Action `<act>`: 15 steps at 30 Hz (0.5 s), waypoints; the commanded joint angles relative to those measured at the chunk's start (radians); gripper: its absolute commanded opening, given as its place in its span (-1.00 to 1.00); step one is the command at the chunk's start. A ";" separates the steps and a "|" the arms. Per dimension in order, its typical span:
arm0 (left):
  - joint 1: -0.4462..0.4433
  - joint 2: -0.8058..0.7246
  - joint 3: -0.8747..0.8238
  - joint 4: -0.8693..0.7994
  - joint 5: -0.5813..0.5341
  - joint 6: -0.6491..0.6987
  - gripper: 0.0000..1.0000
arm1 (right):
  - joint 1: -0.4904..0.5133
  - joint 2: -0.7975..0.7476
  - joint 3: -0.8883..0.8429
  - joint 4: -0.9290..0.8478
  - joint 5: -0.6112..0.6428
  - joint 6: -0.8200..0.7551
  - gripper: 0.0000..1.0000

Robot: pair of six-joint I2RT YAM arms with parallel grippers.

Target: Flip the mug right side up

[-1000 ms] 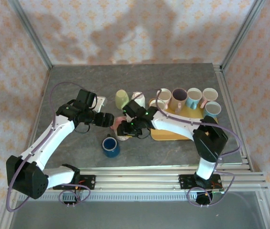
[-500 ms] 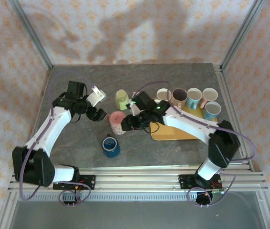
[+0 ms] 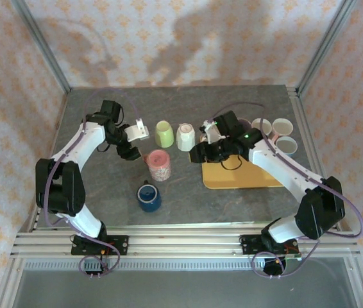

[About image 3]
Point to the pearly pink mug purple interior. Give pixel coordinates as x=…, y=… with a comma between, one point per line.
x=244, y=123

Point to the light blue mug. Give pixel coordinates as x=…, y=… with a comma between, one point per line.
x=261, y=125

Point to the white faceted mug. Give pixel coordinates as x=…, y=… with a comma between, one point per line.
x=185, y=138

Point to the light green mug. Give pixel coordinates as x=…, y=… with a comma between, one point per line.
x=164, y=134

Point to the pink patterned mug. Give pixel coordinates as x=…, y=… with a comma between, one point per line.
x=159, y=165

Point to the pink mug white interior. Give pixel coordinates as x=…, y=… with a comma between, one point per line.
x=282, y=126

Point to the blue floral mug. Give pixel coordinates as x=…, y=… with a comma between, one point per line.
x=286, y=145

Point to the dark blue mug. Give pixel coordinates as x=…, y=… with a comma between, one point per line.
x=149, y=195

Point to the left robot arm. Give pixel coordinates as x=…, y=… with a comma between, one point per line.
x=59, y=186

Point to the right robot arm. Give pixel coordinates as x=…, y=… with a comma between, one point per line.
x=284, y=170

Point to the yellow tray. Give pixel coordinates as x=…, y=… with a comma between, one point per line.
x=239, y=179

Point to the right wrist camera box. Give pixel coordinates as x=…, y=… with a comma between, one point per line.
x=209, y=131

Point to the aluminium table side rail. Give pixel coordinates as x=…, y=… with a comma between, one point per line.
x=300, y=112

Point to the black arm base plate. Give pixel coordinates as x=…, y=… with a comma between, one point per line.
x=249, y=244
x=119, y=240

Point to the aluminium frame rail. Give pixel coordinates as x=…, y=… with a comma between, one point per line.
x=184, y=244

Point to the aluminium frame corner post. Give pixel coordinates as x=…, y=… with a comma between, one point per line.
x=41, y=41
x=327, y=41

